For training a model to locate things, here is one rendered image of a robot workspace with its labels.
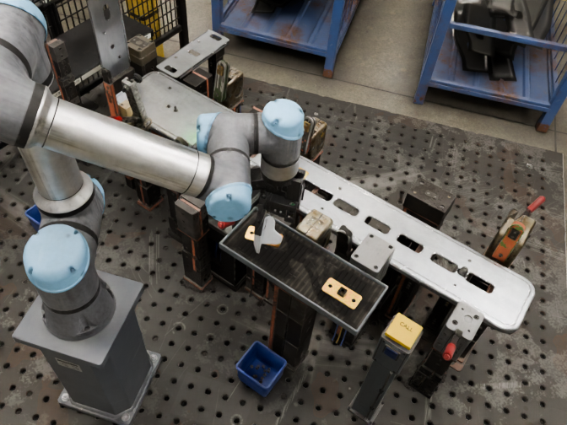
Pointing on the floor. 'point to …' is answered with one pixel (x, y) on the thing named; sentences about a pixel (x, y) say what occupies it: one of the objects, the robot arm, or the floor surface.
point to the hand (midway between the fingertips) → (265, 226)
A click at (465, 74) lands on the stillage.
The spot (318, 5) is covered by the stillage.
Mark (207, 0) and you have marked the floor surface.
